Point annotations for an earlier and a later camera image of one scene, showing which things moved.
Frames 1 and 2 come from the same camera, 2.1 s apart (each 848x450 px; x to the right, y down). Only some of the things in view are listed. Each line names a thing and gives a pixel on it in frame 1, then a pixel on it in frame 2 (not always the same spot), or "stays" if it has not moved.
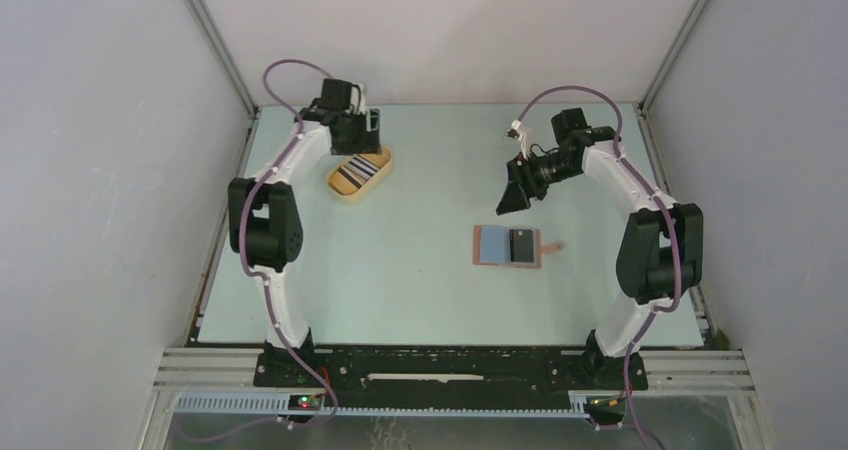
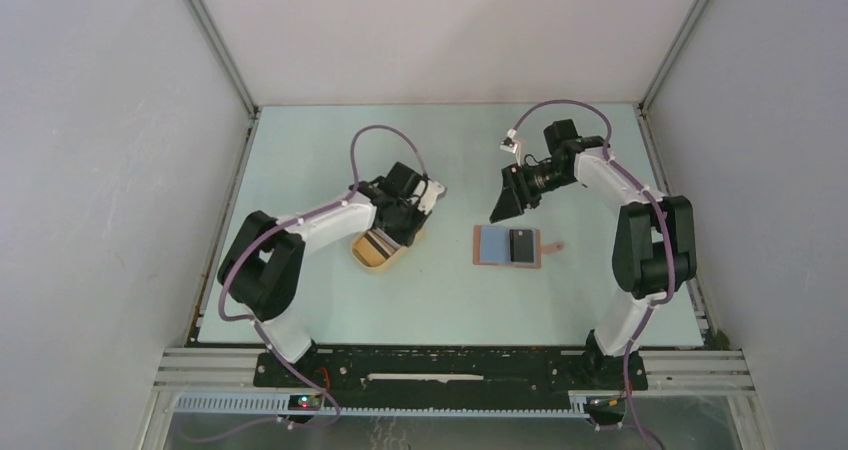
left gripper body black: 354,121 -> 407,221
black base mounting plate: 451,372 stays
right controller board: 606,407 stays
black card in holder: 522,245 stays
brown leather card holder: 510,246 stays
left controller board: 305,402 stays
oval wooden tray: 355,173 -> 394,259
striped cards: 359,169 -> 375,247
